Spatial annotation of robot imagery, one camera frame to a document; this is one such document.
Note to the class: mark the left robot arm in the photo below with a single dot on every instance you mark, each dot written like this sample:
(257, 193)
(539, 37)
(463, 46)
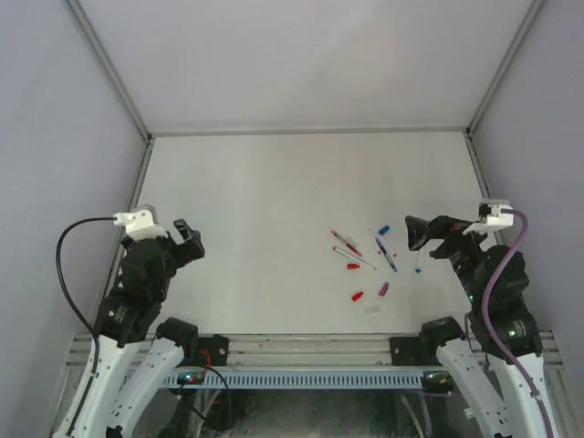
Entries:
(109, 402)

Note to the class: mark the red gel pen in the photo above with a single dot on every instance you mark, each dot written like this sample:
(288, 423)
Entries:
(346, 242)

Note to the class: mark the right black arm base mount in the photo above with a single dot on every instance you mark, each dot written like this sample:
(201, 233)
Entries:
(407, 351)

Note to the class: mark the blue cable duct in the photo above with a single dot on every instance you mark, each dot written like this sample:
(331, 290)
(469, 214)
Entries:
(295, 379)

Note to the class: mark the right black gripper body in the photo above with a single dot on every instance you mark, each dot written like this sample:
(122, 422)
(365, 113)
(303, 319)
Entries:
(441, 233)

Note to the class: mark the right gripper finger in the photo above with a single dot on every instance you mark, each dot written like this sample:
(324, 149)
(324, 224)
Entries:
(417, 243)
(418, 229)

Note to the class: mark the clear pen cap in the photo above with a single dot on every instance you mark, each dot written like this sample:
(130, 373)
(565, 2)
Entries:
(371, 310)

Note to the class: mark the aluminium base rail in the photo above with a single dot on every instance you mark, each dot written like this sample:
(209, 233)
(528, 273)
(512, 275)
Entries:
(310, 352)

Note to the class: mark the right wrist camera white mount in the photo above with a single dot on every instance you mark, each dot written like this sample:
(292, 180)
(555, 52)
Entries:
(492, 217)

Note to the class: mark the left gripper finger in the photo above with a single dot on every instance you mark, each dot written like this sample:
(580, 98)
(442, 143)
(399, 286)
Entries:
(194, 244)
(186, 232)

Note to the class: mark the blue gel pen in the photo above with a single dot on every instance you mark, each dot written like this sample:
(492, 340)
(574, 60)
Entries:
(385, 253)

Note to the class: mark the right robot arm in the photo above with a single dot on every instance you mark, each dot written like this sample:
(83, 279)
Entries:
(485, 257)

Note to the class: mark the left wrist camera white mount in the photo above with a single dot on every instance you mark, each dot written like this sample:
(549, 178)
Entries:
(140, 223)

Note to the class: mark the red cap lower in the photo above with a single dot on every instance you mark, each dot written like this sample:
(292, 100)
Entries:
(357, 296)

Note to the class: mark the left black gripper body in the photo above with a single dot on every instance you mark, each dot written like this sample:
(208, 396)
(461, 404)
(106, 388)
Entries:
(183, 246)

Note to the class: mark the thin white red-tip pen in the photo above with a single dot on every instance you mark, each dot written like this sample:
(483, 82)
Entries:
(354, 258)

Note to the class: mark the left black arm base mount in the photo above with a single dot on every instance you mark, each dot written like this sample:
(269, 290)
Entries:
(212, 351)

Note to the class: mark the white fineliner pen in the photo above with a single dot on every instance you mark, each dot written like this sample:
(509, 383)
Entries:
(390, 249)

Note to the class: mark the purple pen cap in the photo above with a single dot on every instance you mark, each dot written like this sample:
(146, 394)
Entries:
(384, 289)

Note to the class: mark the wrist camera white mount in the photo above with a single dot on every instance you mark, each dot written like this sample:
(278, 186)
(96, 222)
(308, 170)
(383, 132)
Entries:
(140, 223)
(492, 217)

